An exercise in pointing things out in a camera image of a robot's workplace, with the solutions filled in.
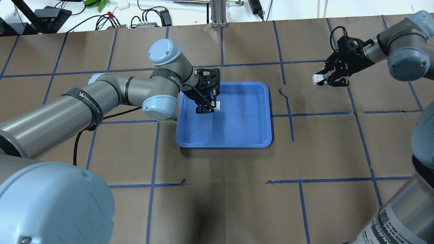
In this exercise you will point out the black power adapter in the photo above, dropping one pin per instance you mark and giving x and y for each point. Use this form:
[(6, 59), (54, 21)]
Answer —
[(256, 8)]

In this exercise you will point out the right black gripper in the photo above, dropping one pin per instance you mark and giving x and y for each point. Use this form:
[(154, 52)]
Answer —
[(351, 61)]

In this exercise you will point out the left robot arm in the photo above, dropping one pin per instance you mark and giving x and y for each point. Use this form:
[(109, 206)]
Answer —
[(60, 203)]

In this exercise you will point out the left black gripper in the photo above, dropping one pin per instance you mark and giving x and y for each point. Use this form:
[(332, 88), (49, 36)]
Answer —
[(192, 93)]

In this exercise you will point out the aluminium profile post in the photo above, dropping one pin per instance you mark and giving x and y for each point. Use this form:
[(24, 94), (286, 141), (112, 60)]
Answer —
[(218, 13)]

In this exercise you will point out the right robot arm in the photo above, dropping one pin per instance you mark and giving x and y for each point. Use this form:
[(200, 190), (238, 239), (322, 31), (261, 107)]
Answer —
[(338, 169)]

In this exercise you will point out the white block arm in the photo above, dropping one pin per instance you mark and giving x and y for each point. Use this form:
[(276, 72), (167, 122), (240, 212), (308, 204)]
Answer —
[(317, 78), (217, 106)]

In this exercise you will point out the blue plastic tray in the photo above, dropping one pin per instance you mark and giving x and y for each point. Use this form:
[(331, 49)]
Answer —
[(242, 121)]

